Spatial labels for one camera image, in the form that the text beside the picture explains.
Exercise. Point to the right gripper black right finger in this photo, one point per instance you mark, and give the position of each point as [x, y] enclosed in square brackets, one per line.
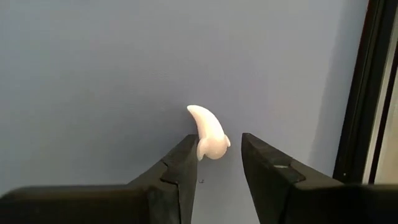
[326, 205]

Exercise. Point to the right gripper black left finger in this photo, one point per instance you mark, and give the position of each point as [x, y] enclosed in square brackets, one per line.
[93, 205]

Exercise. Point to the white ghost figure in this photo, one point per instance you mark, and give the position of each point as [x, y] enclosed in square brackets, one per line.
[211, 137]

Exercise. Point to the blue-grey table mat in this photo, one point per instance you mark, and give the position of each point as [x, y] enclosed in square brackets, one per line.
[124, 77]

